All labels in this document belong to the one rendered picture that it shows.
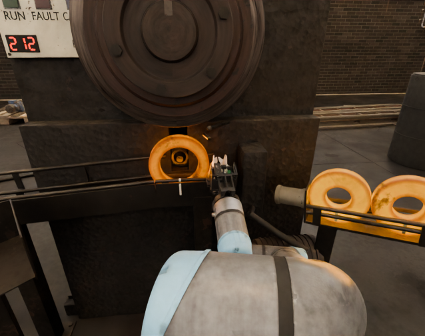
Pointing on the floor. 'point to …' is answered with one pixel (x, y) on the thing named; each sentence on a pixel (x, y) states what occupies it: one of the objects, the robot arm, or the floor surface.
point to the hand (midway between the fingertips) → (218, 161)
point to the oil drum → (417, 125)
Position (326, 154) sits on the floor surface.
